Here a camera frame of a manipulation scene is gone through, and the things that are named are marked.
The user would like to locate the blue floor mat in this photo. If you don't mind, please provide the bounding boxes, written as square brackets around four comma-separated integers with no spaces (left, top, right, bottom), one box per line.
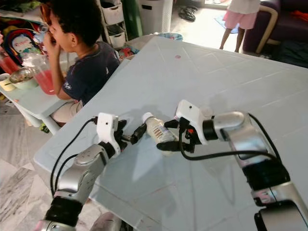
[213,14,236,35]

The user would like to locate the black sandals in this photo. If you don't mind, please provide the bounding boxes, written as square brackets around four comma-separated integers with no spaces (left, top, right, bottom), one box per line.
[178,6,198,23]

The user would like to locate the white bin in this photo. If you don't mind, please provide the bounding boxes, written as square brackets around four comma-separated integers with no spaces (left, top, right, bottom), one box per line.
[139,0,174,35]

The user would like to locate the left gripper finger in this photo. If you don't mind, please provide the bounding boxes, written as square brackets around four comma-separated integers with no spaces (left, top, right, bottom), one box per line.
[129,123,148,145]

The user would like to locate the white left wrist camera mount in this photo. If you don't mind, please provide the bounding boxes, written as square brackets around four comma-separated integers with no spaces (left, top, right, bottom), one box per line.
[97,113,121,154]

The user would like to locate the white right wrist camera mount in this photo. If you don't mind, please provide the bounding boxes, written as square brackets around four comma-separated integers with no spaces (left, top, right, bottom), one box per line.
[174,99,206,131]

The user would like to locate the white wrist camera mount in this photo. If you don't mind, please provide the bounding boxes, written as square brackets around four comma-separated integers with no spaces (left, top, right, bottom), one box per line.
[97,113,121,154]
[174,99,206,131]

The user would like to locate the cream cup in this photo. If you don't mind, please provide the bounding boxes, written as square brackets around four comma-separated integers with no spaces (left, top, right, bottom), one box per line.
[0,73,16,92]

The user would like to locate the white plastic drawer unit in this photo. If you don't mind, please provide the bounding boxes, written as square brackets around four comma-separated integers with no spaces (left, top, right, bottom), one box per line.
[99,0,126,49]

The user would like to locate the green bowl with food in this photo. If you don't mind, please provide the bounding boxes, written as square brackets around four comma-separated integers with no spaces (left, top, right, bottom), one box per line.
[10,67,37,90]

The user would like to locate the cartoon print school bag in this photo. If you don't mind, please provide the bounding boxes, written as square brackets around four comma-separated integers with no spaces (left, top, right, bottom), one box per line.
[2,28,46,65]

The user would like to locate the red drink container pink lid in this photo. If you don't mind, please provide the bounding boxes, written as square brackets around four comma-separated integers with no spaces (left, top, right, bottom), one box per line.
[0,47,23,74]

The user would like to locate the round blue patterned plate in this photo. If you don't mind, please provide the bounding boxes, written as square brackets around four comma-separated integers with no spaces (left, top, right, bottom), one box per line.
[156,32,184,41]

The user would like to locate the child in pink skirt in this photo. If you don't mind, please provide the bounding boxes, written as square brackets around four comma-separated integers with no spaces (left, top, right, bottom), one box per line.
[219,0,261,52]

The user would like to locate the small light blue table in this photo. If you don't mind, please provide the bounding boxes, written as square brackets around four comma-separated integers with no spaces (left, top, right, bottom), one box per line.
[0,55,128,135]

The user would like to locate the white cap drink bottle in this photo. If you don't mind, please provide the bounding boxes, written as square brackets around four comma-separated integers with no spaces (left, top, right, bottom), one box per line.
[141,112,179,145]

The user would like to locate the green cylinder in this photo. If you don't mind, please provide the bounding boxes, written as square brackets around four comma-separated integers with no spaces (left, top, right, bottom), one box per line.
[122,0,142,41]

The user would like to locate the short black left arm cable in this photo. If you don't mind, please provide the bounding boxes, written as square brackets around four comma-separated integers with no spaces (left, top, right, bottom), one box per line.
[54,154,81,193]

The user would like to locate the purple armchair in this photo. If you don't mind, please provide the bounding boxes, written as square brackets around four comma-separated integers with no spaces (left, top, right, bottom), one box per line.
[242,0,308,56]

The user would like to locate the grey robot left leg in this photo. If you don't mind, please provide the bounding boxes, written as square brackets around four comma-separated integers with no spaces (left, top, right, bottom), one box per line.
[90,212,131,231]

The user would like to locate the clear pitcher red juice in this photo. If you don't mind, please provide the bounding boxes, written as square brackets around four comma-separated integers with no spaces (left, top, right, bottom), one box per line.
[24,53,57,96]

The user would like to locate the boy in navy shirt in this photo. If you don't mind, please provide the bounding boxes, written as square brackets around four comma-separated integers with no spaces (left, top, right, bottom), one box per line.
[42,0,121,127]

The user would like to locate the dark cloth bag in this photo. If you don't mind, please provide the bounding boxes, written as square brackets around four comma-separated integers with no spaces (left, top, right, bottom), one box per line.
[271,41,308,68]

